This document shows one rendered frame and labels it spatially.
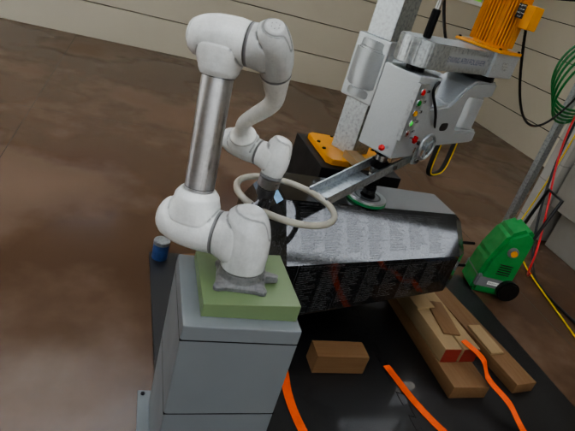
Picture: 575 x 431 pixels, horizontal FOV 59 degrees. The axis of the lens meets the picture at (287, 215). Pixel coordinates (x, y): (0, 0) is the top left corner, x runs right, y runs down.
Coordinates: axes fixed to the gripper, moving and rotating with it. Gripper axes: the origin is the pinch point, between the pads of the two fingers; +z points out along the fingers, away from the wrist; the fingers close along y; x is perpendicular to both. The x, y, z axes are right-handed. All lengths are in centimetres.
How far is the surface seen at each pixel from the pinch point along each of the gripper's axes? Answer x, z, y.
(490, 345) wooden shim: -112, 62, 140
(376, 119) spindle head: -8, -48, 75
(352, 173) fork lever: -8, -18, 73
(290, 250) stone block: -6.4, 17.8, 33.0
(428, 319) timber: -73, 55, 114
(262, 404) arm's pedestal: -43, 41, -35
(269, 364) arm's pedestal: -41, 21, -38
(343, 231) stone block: -19, 8, 61
